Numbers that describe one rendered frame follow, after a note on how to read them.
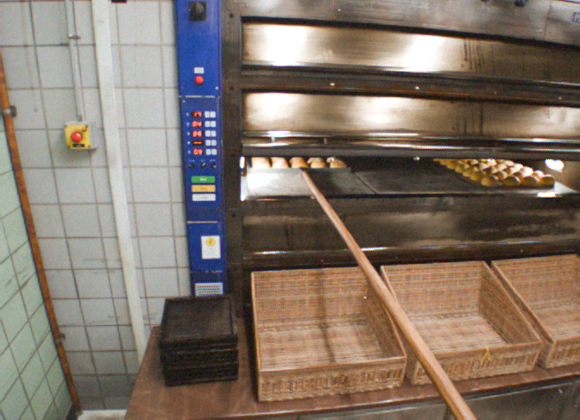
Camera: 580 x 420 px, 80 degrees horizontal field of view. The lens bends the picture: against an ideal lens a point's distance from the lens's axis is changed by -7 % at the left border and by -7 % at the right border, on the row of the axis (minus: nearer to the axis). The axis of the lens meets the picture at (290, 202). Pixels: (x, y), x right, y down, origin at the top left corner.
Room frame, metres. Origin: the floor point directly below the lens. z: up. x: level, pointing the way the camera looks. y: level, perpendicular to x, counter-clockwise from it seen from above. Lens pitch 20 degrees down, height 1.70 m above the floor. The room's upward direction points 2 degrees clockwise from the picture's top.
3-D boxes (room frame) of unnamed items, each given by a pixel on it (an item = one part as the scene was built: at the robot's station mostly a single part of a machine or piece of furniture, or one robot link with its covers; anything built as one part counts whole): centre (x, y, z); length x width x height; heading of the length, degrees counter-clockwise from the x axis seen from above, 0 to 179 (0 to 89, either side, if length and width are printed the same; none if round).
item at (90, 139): (1.33, 0.79, 1.46); 0.10 x 0.07 x 0.10; 98
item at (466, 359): (1.32, -0.74, 0.72); 0.56 x 0.49 x 0.28; 97
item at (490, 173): (2.10, -1.20, 1.21); 0.61 x 0.48 x 0.06; 8
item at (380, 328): (1.24, -0.15, 0.72); 0.56 x 0.49 x 0.28; 99
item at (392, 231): (1.59, -0.69, 1.02); 1.79 x 0.11 x 0.19; 98
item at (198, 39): (2.36, 0.48, 1.07); 1.93 x 0.16 x 2.15; 8
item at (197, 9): (1.38, 0.35, 1.92); 0.06 x 0.04 x 0.11; 98
